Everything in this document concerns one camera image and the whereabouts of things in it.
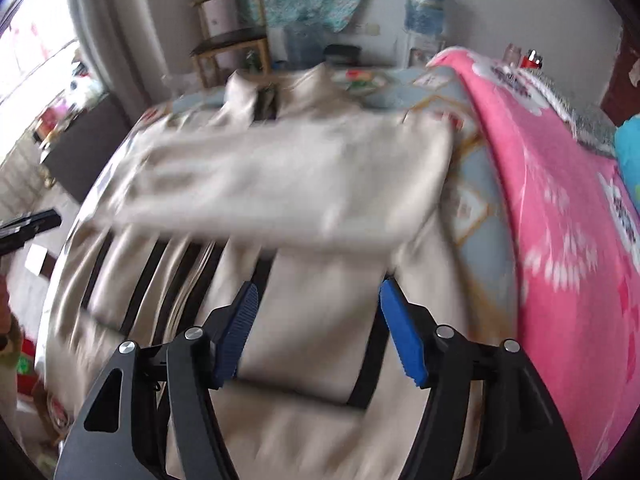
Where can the dark low cabinet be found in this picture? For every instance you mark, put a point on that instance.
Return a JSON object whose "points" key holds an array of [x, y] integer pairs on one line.
{"points": [[87, 145]]}

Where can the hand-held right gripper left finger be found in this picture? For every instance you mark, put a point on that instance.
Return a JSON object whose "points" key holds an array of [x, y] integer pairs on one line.
{"points": [[237, 330]]}

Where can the white cylindrical appliance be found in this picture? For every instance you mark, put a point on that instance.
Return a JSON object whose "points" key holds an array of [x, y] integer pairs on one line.
{"points": [[215, 10]]}

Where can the cyan pillow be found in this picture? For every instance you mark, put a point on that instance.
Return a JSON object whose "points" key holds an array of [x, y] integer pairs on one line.
{"points": [[631, 140]]}

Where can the pink floral blanket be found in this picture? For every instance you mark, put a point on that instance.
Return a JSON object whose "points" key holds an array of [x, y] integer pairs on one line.
{"points": [[560, 240]]}

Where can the fruit-print grey tablecloth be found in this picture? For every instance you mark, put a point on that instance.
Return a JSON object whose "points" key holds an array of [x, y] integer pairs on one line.
{"points": [[475, 200]]}

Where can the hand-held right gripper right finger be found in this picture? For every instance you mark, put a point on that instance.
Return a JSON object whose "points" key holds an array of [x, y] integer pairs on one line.
{"points": [[400, 330]]}

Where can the grey lace cloth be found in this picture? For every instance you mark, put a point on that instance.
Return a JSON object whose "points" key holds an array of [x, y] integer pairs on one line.
{"points": [[575, 105]]}

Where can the brown cardboard box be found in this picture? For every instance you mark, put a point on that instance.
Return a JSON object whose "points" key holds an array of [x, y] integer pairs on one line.
{"points": [[39, 260]]}

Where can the red paper bag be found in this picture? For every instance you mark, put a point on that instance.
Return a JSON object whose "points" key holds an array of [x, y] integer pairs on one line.
{"points": [[27, 360]]}

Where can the wooden chair with dark seat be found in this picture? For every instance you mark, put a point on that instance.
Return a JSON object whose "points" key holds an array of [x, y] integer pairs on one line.
{"points": [[235, 35]]}

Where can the black trash bin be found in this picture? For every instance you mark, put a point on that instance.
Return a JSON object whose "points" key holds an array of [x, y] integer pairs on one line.
{"points": [[342, 54]]}

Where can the empty clear water jug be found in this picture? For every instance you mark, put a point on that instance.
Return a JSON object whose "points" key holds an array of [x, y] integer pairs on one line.
{"points": [[302, 42]]}

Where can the brown door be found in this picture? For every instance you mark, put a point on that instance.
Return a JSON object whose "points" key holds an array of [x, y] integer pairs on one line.
{"points": [[625, 75]]}

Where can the white water dispenser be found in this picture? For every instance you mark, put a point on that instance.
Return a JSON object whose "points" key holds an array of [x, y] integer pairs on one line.
{"points": [[420, 50]]}

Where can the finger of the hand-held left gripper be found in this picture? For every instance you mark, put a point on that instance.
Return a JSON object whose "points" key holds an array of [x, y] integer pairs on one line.
{"points": [[30, 222]]}

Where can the blue water jug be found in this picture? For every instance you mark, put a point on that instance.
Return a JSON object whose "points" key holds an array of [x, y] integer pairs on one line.
{"points": [[425, 5]]}

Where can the white wall socket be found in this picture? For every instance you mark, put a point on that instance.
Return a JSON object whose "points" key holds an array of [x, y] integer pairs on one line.
{"points": [[367, 28]]}

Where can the beige jacket with black trim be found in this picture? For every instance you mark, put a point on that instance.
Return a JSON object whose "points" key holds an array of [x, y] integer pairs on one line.
{"points": [[300, 170]]}

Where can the pink glass jar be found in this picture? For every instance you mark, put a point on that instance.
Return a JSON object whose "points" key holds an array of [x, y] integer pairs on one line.
{"points": [[512, 52]]}

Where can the grey curtain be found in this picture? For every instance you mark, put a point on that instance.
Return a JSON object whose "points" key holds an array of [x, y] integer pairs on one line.
{"points": [[115, 25]]}

